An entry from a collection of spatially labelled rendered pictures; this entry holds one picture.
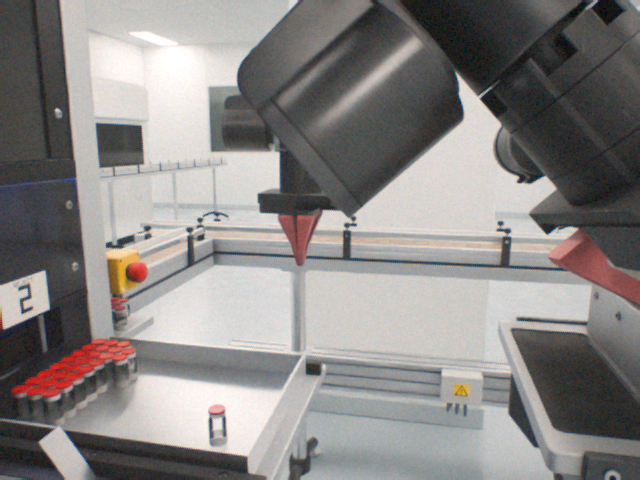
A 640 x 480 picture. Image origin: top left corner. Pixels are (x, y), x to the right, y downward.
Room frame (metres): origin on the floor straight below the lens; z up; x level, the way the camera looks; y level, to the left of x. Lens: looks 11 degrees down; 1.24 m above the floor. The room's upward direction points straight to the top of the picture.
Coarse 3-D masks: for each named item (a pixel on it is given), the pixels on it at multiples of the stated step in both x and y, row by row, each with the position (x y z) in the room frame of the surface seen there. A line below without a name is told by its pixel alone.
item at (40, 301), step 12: (36, 276) 0.69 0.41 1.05; (0, 288) 0.62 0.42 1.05; (12, 288) 0.64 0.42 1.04; (36, 288) 0.68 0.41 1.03; (0, 300) 0.62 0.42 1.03; (12, 300) 0.64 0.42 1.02; (36, 300) 0.68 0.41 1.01; (48, 300) 0.70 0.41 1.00; (12, 312) 0.64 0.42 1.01; (36, 312) 0.68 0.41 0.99; (12, 324) 0.64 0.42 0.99
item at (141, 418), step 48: (144, 384) 0.68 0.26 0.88; (192, 384) 0.68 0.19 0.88; (240, 384) 0.68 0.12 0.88; (288, 384) 0.62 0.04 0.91; (0, 432) 0.52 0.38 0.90; (48, 432) 0.51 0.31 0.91; (96, 432) 0.50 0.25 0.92; (144, 432) 0.55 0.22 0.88; (192, 432) 0.55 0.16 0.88; (240, 432) 0.55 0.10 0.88
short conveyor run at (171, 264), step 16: (160, 240) 1.40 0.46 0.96; (176, 240) 1.36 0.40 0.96; (192, 240) 1.38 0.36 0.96; (208, 240) 1.52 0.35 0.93; (144, 256) 1.20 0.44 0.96; (160, 256) 1.31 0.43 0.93; (176, 256) 1.31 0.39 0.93; (192, 256) 1.38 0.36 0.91; (208, 256) 1.51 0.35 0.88; (160, 272) 1.22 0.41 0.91; (176, 272) 1.31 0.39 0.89; (192, 272) 1.40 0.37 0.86; (144, 288) 1.15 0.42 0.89; (160, 288) 1.22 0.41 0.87; (144, 304) 1.14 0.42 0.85
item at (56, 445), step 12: (60, 432) 0.47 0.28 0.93; (48, 444) 0.45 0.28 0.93; (60, 444) 0.46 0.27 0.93; (72, 444) 0.47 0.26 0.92; (48, 456) 0.44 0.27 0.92; (60, 456) 0.45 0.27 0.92; (72, 456) 0.46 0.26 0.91; (60, 468) 0.44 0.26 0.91; (72, 468) 0.45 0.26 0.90; (84, 468) 0.46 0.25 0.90
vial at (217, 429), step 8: (216, 416) 0.52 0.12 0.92; (224, 416) 0.53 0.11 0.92; (208, 424) 0.52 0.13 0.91; (216, 424) 0.52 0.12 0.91; (224, 424) 0.53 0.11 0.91; (208, 432) 0.53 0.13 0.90; (216, 432) 0.52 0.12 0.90; (224, 432) 0.53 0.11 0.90; (216, 440) 0.52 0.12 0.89; (224, 440) 0.52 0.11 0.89
